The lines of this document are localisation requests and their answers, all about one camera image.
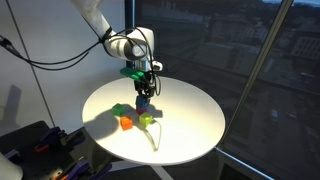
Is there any purple clamp with orange handle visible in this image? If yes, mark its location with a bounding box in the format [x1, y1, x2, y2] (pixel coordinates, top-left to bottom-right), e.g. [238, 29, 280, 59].
[59, 158, 113, 180]

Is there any dark vertical window frame post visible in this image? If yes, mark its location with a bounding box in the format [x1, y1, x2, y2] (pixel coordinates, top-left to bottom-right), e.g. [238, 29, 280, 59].
[124, 0, 137, 31]

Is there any light blue window sill strip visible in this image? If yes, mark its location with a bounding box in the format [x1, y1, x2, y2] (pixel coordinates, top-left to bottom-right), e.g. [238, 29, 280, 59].
[214, 146, 275, 180]

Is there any orange red block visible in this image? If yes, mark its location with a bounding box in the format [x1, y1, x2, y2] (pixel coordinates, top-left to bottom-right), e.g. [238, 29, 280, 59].
[119, 115, 134, 132]

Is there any yellow green block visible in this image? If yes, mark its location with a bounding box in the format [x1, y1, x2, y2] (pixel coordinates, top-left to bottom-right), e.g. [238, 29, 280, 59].
[138, 112, 154, 128]

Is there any blue block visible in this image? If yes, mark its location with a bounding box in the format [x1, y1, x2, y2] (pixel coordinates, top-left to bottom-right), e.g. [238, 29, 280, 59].
[135, 95, 150, 110]

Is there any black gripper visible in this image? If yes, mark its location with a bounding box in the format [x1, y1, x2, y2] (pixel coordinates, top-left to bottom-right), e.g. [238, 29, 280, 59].
[133, 69, 158, 102]

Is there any purple clamp with red handle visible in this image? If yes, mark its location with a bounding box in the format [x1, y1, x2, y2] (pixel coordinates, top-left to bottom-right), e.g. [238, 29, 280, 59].
[34, 126, 68, 154]

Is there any white rounded object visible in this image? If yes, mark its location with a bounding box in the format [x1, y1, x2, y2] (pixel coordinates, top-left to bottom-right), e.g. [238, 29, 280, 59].
[0, 152, 24, 180]

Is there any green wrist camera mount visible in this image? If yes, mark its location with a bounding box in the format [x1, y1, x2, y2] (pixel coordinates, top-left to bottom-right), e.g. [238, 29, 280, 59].
[119, 66, 146, 82]

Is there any white table leg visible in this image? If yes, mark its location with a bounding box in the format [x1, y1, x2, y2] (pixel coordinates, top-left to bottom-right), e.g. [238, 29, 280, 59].
[150, 164, 175, 180]

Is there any black perforated board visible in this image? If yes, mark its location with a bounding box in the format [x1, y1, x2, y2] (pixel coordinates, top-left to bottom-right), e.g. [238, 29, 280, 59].
[0, 119, 113, 180]

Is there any slanted metal window frame bar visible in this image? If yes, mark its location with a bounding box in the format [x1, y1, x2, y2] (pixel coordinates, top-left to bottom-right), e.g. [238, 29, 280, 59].
[218, 0, 295, 148]

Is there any black clamp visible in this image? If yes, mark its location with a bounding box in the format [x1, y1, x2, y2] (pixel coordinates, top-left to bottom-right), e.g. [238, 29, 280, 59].
[62, 130, 86, 148]

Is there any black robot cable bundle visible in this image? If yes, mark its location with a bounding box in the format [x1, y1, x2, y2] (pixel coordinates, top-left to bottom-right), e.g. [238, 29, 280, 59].
[0, 27, 162, 98]

